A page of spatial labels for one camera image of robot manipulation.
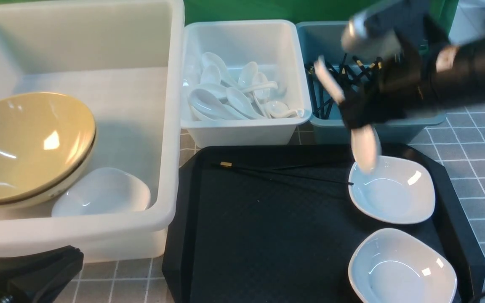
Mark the pile of white spoons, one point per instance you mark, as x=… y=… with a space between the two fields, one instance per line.
x=218 y=96

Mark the pile of black chopsticks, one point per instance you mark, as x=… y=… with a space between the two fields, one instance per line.
x=328 y=84

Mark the black plastic serving tray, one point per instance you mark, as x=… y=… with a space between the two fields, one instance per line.
x=245 y=237

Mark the white dish in tub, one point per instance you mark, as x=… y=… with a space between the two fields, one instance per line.
x=105 y=190

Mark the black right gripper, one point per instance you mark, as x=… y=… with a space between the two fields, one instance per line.
x=413 y=52

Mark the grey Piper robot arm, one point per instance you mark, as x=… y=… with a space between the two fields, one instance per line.
x=466 y=77

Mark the white ceramic soup spoon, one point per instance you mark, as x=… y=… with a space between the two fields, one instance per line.
x=366 y=148

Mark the small white plastic bin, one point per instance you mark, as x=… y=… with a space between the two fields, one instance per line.
x=274 y=46

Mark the yellow-green noodle bowl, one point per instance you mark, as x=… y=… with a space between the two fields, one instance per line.
x=43 y=137

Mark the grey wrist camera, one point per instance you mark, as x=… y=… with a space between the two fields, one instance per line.
x=372 y=32

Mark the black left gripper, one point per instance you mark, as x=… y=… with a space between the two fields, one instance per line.
x=38 y=278

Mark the yellow bowl in tub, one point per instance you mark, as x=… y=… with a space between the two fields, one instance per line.
x=56 y=189

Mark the white square dish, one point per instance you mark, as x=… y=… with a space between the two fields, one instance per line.
x=397 y=191
x=392 y=266

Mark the black chopstick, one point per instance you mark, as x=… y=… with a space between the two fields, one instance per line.
x=228 y=165
x=289 y=167

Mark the blue plastic bin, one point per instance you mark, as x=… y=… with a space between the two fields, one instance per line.
x=324 y=38

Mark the large white plastic tub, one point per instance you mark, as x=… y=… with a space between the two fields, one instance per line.
x=122 y=58

